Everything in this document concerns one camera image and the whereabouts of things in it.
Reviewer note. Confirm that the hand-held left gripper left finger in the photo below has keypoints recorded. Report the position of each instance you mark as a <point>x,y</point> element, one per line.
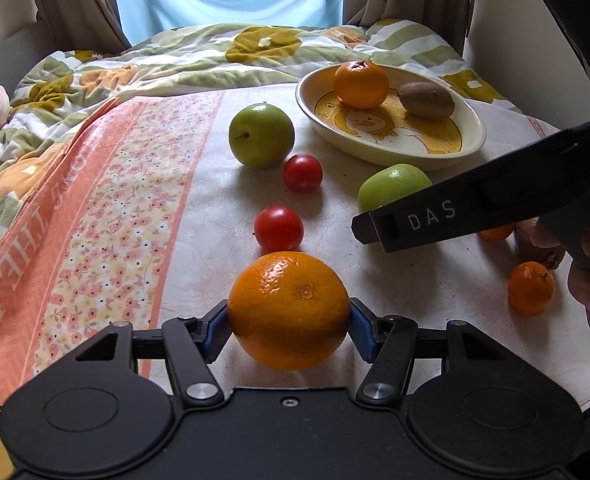
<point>217,327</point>

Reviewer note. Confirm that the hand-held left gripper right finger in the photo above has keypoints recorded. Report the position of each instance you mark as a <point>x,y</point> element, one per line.
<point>358,331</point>

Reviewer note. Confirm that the small mandarin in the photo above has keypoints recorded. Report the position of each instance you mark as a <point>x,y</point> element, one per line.
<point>531,289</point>
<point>496,234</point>

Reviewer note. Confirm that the large orange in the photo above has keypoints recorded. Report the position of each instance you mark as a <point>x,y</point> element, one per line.
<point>289,310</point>
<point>361,84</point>

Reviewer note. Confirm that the brown kiwi with sticker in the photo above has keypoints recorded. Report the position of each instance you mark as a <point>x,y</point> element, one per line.
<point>540,256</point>

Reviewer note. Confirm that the cream bowl with yellow print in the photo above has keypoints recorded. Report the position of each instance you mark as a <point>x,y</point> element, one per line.
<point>425,147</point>

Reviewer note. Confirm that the red tomato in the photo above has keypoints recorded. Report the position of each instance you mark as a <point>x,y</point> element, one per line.
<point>303,173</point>
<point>278,228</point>

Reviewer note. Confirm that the green apple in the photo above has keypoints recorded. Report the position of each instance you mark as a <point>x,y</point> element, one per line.
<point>261,135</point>
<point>390,187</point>

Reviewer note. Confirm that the pink floral cloth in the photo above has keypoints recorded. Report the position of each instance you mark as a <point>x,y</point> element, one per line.
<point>125,210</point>

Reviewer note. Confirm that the green striped floral quilt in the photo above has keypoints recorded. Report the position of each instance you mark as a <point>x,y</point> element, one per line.
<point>175,60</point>

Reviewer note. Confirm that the grey bed headboard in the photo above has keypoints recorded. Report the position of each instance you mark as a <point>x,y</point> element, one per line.
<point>5,55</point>

